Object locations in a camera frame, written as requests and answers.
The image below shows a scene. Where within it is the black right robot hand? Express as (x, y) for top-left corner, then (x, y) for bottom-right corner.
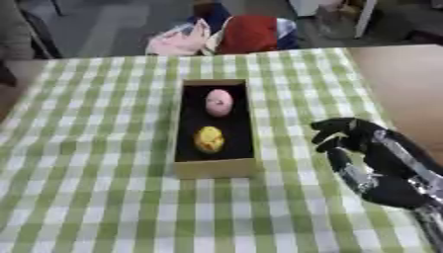
(310, 117), (443, 210)

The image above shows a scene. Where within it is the tan cardboard box black inside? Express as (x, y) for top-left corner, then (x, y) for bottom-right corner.
(171, 78), (260, 180)

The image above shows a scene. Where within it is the white table leg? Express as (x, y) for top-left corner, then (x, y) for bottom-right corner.
(353, 0), (380, 40)

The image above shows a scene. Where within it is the pink egg toy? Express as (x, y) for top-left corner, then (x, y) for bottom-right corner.
(204, 88), (235, 119)

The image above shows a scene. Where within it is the yellow egg toy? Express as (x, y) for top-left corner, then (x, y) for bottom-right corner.
(192, 126), (227, 155)

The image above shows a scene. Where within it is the pile of coloured cloths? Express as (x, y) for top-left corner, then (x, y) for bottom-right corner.
(143, 2), (302, 57)

